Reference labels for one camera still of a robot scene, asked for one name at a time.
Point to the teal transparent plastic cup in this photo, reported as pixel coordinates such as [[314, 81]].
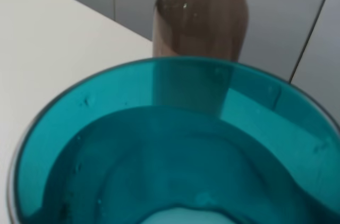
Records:
[[178, 140]]

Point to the brown transparent plastic bottle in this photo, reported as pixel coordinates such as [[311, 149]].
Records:
[[206, 28]]

